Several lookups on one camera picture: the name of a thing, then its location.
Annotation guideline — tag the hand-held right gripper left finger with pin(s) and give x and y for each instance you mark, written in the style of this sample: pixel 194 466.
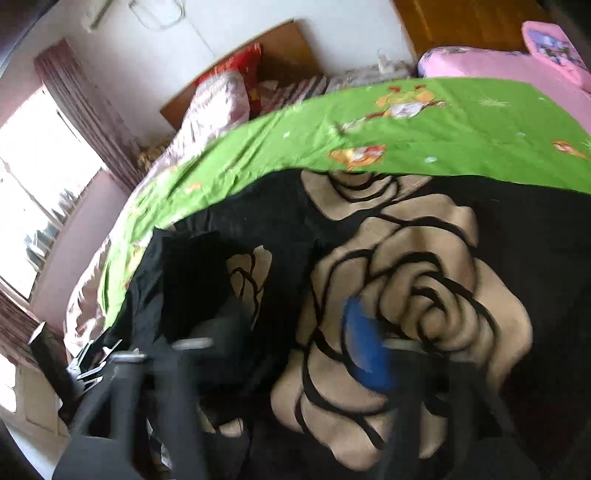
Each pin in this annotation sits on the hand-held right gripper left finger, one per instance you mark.
pixel 221 327

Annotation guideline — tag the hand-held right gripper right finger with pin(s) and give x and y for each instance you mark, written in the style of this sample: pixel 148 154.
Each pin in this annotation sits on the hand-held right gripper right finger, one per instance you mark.
pixel 367 346

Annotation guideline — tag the black rose print pants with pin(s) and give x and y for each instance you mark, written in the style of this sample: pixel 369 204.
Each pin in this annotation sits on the black rose print pants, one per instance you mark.
pixel 531 254

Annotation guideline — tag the striped maroon curtain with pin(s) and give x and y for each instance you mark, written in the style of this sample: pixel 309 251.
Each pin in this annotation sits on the striped maroon curtain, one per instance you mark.
pixel 18 323
pixel 87 106

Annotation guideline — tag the window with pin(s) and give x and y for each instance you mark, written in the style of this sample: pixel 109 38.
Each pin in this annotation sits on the window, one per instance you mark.
pixel 37 184

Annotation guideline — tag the brown plush toy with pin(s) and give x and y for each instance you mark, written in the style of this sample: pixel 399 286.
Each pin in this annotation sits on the brown plush toy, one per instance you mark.
pixel 150 157

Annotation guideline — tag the pale pink floral quilt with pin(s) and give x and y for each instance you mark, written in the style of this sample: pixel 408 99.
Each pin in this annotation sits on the pale pink floral quilt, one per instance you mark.
pixel 212 101

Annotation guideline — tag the green printed bed sheet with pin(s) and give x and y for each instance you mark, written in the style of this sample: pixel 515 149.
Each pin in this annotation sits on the green printed bed sheet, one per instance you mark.
pixel 461 138

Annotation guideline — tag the checked cloth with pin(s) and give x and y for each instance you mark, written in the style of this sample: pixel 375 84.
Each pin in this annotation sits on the checked cloth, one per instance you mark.
pixel 295 90

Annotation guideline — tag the red patterned pillow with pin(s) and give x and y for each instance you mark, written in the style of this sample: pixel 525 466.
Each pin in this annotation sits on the red patterned pillow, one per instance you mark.
pixel 247 60

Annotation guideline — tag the floral covered bedside table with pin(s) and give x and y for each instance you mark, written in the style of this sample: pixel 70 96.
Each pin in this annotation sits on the floral covered bedside table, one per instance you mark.
pixel 360 76

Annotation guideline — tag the small plain wooden headboard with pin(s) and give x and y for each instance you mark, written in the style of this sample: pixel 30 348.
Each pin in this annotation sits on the small plain wooden headboard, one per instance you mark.
pixel 281 50

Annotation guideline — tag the white charger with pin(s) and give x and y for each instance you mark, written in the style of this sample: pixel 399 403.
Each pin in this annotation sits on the white charger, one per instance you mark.
pixel 383 62

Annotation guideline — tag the pink bed sheet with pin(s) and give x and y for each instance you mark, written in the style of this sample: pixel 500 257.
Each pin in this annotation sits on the pink bed sheet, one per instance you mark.
pixel 485 64

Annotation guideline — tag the white air conditioner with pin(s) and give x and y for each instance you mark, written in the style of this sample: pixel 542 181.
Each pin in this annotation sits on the white air conditioner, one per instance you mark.
pixel 94 18

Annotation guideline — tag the large padded wooden headboard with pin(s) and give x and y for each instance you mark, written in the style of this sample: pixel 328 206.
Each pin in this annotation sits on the large padded wooden headboard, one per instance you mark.
pixel 461 23

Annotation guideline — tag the pink folded quilt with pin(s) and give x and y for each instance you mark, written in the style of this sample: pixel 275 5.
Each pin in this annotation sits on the pink folded quilt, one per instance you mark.
pixel 554 46

